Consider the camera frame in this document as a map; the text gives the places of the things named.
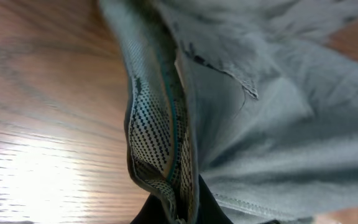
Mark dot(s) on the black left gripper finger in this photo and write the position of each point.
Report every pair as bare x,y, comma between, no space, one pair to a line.
209,211

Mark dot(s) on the grey shorts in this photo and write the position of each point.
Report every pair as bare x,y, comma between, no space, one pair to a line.
246,95

